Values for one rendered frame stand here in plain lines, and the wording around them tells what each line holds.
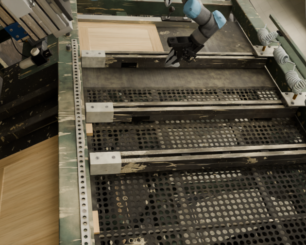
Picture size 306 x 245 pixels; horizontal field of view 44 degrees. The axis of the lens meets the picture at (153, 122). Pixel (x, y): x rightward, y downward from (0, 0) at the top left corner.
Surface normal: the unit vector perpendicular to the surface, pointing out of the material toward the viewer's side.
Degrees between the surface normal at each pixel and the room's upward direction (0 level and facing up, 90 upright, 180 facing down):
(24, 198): 90
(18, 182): 90
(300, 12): 90
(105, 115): 90
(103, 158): 59
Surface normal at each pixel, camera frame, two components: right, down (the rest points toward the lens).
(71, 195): 0.14, -0.70
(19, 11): 0.24, 0.80
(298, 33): -0.34, -0.46
